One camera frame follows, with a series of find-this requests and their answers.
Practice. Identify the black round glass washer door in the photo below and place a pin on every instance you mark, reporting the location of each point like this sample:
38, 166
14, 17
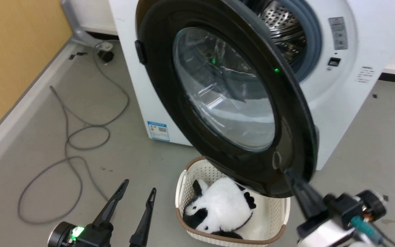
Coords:
163, 85

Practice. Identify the black and white panda plush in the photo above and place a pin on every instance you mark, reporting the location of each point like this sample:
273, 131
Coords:
223, 206

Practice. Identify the black floor plug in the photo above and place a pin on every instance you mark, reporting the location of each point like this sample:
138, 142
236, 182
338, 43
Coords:
106, 56

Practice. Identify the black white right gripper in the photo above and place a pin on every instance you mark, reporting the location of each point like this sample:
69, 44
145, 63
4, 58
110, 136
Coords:
334, 219

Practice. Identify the blue energy label sticker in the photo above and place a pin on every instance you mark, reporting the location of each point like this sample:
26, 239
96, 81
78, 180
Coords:
158, 131

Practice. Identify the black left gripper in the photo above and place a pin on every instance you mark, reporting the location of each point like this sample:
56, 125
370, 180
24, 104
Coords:
91, 236

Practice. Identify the black floor tape piece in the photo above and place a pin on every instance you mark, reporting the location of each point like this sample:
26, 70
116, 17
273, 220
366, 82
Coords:
77, 55

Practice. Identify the grey warning label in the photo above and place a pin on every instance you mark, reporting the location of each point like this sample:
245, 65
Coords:
338, 33

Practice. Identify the white front-load washing machine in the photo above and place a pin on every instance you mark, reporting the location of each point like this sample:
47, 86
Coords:
338, 103

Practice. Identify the small printed text sticker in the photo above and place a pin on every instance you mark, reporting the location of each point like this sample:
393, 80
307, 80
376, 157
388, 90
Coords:
366, 74

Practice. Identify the black door latch socket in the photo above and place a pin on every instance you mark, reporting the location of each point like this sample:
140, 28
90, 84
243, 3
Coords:
334, 61

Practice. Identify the perforated steel washer drum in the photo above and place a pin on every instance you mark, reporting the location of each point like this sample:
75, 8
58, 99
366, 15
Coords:
283, 24

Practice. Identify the grey rubber door gasket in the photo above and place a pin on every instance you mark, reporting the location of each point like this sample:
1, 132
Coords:
313, 44

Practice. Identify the cream laundry basket brown rim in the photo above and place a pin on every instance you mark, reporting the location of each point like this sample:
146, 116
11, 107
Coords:
188, 181

